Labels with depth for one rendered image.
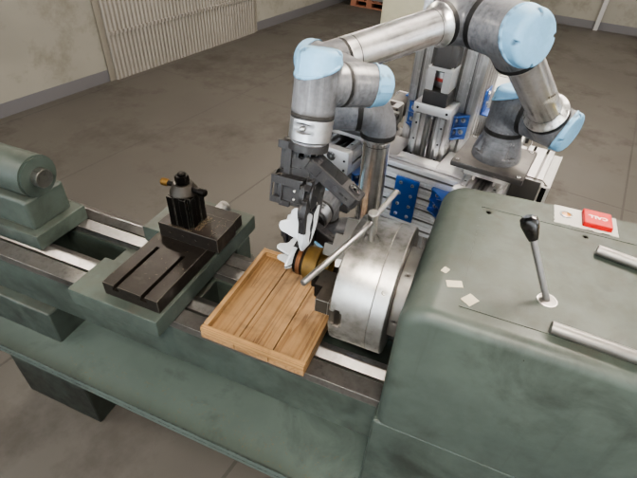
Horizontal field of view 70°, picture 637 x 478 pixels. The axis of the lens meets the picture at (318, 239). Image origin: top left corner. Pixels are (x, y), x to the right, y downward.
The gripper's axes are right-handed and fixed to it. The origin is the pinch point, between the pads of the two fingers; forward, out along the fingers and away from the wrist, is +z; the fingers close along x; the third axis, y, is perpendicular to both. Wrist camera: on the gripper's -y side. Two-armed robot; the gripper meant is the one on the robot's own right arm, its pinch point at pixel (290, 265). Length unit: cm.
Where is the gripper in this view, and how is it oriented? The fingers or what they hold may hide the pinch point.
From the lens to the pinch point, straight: 114.6
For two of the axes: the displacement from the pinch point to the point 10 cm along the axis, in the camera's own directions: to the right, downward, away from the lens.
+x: 0.4, -7.7, -6.3
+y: -9.2, -2.8, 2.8
